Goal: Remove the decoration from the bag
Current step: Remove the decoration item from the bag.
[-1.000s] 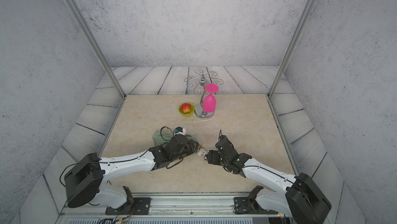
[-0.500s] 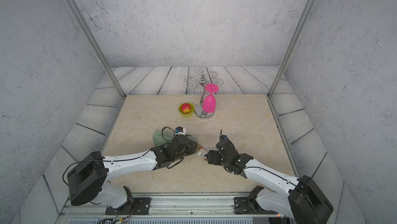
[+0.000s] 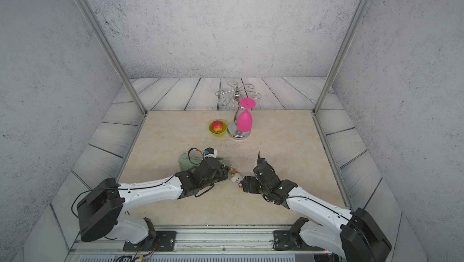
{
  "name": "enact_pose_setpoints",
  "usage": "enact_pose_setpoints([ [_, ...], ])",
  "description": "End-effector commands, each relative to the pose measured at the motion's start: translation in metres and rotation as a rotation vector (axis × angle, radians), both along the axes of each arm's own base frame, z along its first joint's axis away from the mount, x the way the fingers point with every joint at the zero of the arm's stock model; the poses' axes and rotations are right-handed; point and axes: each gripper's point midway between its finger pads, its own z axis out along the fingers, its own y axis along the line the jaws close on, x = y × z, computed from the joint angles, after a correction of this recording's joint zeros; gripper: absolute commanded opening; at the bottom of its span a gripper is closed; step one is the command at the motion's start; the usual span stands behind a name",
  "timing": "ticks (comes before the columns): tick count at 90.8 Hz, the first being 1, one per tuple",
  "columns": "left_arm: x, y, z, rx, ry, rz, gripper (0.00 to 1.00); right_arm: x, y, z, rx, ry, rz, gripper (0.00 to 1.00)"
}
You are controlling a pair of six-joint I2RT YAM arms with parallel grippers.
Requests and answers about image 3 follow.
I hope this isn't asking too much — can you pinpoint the right aluminium frame post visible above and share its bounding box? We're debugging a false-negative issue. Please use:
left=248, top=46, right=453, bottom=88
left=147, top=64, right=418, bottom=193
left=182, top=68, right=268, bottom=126
left=313, top=0, right=370, bottom=116

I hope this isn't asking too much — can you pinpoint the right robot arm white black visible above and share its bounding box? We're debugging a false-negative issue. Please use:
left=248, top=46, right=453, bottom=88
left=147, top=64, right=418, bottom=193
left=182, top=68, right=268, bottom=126
left=239, top=160, right=393, bottom=262

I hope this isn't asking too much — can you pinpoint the aluminium frame post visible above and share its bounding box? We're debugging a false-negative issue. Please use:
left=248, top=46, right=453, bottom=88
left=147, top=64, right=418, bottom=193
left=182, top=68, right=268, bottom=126
left=74, top=0, right=148, bottom=116
left=313, top=0, right=370, bottom=116

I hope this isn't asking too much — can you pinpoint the silver metal glass rack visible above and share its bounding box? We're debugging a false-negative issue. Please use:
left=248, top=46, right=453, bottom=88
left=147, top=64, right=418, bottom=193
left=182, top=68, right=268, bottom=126
left=215, top=79, right=262, bottom=141

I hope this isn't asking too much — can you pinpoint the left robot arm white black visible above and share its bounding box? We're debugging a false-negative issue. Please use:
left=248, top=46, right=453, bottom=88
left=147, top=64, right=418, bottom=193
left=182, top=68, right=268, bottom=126
left=76, top=157, right=230, bottom=247

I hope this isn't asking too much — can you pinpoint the red yellow apple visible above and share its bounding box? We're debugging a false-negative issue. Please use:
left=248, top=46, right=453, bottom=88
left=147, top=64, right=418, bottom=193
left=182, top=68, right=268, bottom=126
left=211, top=120, right=224, bottom=134

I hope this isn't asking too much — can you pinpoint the left aluminium frame post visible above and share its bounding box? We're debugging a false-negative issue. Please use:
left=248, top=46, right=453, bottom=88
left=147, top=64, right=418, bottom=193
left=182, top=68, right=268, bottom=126
left=74, top=0, right=148, bottom=116

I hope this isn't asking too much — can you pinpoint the aluminium front rail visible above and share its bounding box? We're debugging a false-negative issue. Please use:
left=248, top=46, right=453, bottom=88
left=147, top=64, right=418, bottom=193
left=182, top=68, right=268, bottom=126
left=66, top=225, right=344, bottom=262

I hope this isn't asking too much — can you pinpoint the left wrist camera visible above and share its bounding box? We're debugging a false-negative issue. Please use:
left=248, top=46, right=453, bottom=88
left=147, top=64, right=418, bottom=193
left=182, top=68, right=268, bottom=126
left=203, top=147, right=218, bottom=159

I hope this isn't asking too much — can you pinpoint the pink plastic wine glass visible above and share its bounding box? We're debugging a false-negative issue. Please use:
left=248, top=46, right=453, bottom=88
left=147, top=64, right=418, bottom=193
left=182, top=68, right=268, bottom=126
left=237, top=98, right=256, bottom=133

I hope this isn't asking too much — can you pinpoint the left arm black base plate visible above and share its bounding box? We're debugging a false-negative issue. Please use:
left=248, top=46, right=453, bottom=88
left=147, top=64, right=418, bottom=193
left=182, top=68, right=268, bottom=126
left=123, top=231, right=177, bottom=252

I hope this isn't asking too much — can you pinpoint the small green bowl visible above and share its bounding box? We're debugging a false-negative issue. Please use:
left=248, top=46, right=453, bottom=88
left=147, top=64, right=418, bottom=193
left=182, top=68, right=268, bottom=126
left=209, top=120, right=228, bottom=137

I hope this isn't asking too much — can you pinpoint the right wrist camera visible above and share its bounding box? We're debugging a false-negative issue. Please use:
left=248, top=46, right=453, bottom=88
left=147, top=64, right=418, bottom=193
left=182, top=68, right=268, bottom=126
left=256, top=152, right=266, bottom=166

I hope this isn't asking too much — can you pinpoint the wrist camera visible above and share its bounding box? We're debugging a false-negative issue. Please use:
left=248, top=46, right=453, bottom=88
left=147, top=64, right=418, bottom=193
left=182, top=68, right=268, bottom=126
left=256, top=152, right=266, bottom=166
left=203, top=147, right=218, bottom=159

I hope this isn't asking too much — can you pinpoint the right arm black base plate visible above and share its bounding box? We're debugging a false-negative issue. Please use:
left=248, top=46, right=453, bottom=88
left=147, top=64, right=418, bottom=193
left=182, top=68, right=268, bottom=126
left=273, top=230, right=320, bottom=251

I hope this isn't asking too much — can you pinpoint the Hello Kitty plush keychain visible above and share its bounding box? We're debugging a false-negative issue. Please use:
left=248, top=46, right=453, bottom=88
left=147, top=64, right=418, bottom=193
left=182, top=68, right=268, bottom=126
left=229, top=168, right=244, bottom=188

